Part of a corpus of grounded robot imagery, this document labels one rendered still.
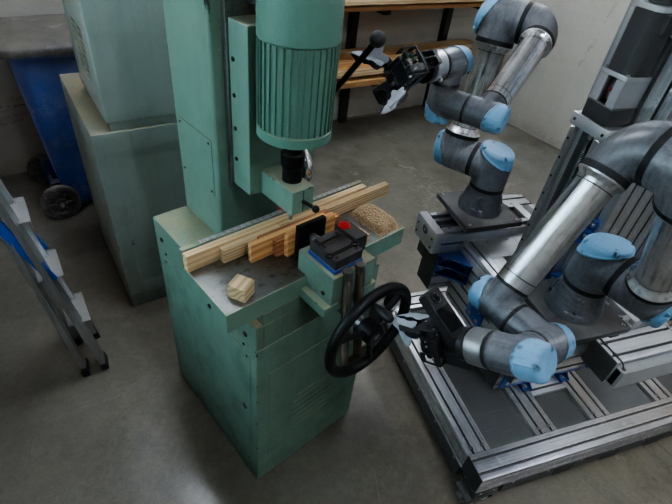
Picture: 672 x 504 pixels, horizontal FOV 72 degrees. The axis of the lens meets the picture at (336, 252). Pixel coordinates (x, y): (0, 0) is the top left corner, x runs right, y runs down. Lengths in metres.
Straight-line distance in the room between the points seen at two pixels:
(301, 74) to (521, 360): 0.68
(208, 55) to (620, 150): 0.87
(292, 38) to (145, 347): 1.60
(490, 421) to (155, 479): 1.20
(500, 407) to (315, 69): 1.40
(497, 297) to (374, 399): 1.15
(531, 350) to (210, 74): 0.90
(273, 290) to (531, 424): 1.15
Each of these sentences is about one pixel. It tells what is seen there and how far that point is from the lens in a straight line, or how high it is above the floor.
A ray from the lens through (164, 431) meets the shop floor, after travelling 1.98.
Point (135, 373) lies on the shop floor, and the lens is 2.16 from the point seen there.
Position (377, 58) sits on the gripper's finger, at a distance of 1.16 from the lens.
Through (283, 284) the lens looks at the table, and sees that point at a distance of 1.14.
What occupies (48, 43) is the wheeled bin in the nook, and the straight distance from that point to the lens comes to 2.68.
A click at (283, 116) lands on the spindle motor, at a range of 1.04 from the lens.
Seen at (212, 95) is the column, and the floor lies 1.24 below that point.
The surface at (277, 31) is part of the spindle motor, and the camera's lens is 0.98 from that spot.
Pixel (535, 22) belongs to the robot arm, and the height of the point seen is 1.42.
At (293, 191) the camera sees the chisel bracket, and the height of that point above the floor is 1.07.
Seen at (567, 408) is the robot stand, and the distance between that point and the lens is 2.05.
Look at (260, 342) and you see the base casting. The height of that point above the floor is 0.74.
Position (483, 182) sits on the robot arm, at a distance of 1.63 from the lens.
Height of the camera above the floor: 1.69
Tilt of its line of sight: 39 degrees down
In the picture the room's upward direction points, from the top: 8 degrees clockwise
